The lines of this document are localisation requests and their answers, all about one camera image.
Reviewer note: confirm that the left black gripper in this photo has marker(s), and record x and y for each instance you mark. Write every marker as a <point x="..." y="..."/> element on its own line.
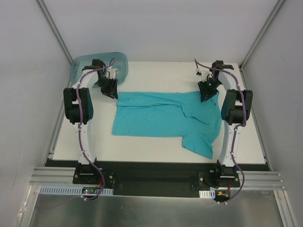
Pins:
<point x="108" y="85"/>

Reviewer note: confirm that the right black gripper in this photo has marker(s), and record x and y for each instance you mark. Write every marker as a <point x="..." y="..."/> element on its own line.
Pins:
<point x="207" y="87"/>

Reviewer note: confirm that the teal t shirt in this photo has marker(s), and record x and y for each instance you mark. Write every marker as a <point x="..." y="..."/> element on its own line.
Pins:
<point x="170" y="115"/>

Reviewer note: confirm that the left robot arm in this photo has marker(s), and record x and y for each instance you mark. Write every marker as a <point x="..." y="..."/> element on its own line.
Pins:
<point x="78" y="108"/>

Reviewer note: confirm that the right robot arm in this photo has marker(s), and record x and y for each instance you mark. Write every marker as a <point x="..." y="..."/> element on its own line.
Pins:
<point x="235" y="112"/>

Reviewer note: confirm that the translucent blue plastic bin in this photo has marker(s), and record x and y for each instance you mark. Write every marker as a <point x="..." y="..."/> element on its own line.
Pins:
<point x="121" y="64"/>

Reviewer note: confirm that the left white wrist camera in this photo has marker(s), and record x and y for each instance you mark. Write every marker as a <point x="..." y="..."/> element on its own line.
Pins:
<point x="111" y="73"/>

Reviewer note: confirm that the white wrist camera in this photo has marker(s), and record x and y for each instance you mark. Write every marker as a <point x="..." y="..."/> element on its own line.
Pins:
<point x="201" y="72"/>
<point x="111" y="73"/>

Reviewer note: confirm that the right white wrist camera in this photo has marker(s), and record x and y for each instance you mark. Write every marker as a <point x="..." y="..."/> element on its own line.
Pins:
<point x="201" y="72"/>

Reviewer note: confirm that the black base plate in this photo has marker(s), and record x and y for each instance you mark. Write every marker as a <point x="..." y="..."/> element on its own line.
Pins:
<point x="156" y="179"/>

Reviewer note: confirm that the left aluminium frame post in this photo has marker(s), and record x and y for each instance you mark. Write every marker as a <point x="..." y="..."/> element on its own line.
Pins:
<point x="47" y="15"/>

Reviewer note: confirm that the aluminium frame post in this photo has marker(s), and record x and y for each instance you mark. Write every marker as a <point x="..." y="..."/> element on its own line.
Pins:
<point x="262" y="32"/>
<point x="47" y="15"/>

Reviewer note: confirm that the right white cable duct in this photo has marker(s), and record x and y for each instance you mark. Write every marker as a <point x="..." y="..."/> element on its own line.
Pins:
<point x="207" y="194"/>

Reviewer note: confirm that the white cable duct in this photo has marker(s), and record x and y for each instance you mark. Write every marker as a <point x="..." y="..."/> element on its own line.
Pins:
<point x="207" y="194"/>
<point x="74" y="190"/>

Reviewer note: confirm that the left white cable duct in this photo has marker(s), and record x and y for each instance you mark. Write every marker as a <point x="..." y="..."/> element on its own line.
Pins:
<point x="74" y="190"/>

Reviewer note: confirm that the right aluminium frame post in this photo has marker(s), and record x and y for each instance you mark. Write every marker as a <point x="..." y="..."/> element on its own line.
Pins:
<point x="262" y="32"/>

